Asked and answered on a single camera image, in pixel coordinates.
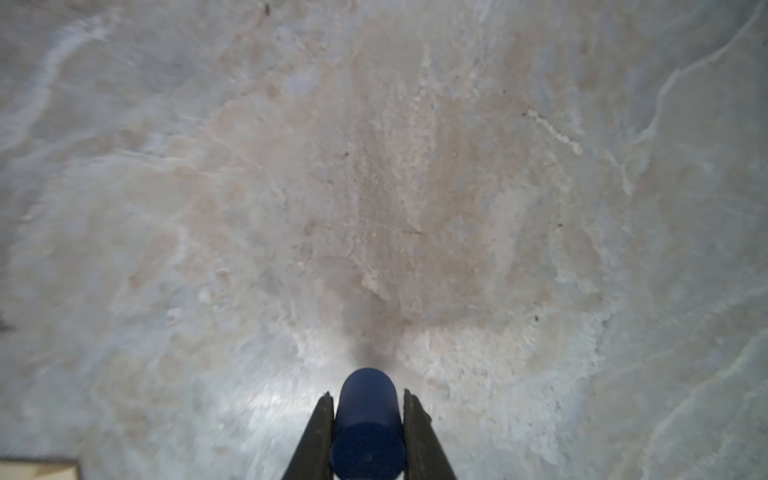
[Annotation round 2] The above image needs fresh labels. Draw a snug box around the dark blue glue cap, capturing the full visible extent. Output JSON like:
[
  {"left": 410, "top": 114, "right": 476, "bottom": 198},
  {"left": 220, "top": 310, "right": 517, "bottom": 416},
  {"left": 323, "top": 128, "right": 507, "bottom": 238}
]
[{"left": 330, "top": 368, "right": 406, "bottom": 479}]

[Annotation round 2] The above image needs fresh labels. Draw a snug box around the yellow paper envelope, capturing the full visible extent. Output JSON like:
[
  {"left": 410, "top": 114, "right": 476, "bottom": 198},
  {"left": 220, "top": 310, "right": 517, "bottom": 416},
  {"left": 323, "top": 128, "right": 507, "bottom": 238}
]
[{"left": 0, "top": 460, "right": 80, "bottom": 480}]

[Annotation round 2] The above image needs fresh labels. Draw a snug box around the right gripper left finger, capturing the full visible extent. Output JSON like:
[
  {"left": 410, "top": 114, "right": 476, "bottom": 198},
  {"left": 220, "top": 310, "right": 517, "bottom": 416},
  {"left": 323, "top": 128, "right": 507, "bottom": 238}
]
[{"left": 282, "top": 392, "right": 335, "bottom": 480}]

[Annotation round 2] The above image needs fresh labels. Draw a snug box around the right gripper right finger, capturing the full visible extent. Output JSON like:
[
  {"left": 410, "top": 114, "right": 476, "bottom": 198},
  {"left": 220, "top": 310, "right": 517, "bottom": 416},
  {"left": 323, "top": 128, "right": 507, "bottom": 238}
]
[{"left": 403, "top": 389, "right": 457, "bottom": 480}]

